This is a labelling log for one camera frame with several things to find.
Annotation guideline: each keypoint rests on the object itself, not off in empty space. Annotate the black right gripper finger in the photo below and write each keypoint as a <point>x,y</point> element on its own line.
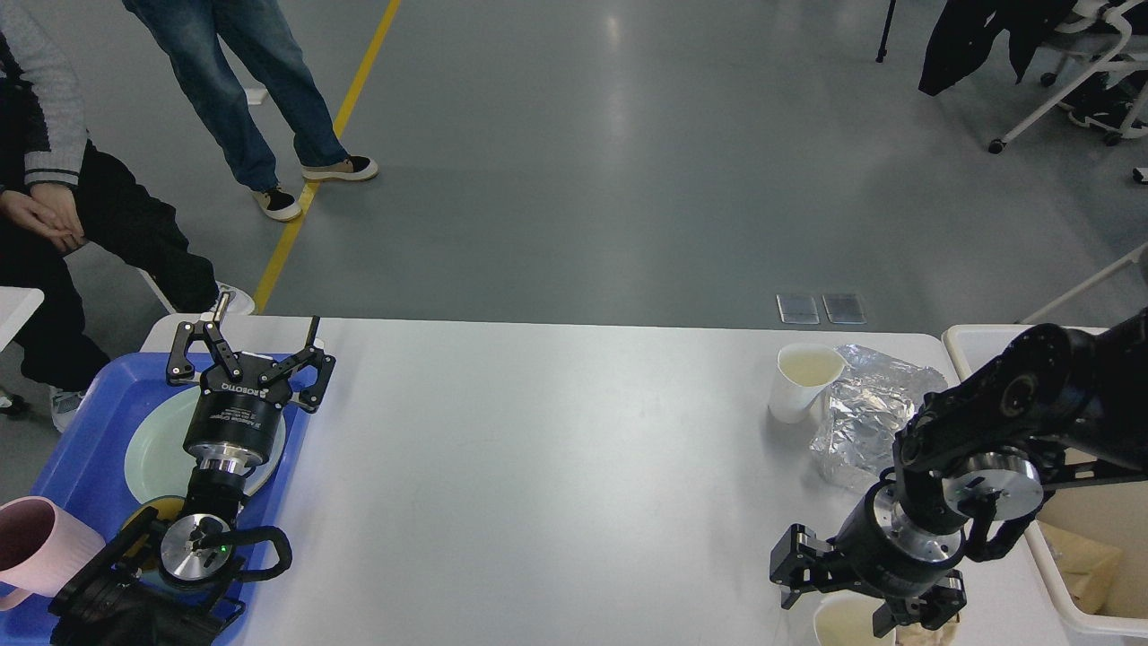
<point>802,563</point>
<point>931,609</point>

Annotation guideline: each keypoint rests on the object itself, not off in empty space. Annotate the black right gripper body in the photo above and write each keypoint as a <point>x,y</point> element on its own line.
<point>883,552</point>

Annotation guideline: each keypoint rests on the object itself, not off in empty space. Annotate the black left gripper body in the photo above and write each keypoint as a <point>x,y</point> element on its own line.
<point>232,428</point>

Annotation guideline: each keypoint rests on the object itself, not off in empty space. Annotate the white paper cup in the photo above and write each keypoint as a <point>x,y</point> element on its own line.
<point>803,372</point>
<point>848,620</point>

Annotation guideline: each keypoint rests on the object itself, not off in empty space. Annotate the mint green plate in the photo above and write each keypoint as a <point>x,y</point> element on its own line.
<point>156,463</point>

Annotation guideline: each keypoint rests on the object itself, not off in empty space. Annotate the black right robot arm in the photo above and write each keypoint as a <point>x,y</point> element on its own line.
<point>1058,408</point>

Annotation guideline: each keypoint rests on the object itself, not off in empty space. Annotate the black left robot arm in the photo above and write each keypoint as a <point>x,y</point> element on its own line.
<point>169,581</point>

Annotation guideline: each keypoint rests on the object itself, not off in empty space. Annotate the crumpled beige napkin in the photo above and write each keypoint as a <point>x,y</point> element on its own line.
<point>917,635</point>

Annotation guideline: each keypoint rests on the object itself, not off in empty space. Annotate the pink plate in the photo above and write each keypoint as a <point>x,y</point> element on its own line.
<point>260,474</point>

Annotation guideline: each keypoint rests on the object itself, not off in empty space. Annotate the blue plastic tray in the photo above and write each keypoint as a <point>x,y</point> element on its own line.
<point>85,476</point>

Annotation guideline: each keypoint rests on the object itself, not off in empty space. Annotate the small crumpled foil sheet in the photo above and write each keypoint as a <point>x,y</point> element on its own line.
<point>858,414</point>

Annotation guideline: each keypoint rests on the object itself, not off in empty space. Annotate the white plastic bin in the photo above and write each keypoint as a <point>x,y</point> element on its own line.
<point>1113,515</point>

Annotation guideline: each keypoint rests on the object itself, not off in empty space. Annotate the white side table corner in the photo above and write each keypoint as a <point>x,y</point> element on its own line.
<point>17,306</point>

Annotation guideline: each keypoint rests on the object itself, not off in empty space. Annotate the seated person at left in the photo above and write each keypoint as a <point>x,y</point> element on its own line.
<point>59,193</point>

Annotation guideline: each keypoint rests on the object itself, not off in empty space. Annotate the pink mug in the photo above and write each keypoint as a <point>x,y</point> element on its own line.
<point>42,548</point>

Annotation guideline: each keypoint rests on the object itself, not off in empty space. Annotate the right floor socket plate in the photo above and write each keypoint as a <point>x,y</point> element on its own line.
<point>844,309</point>

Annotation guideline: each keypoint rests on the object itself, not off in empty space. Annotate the floor socket plate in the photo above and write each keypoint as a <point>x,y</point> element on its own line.
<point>844,309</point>
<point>798,309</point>

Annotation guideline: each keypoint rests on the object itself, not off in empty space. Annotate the left floor socket plate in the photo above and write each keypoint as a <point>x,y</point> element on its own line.
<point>798,309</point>

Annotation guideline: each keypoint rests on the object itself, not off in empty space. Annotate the person in blue jeans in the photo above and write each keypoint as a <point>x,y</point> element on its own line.
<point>194,35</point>

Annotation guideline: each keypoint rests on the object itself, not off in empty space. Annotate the grey table leg at right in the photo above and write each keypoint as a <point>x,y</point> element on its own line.
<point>1137,259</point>

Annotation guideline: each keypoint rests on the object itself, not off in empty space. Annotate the white office chair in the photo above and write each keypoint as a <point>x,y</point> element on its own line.
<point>1100,35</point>

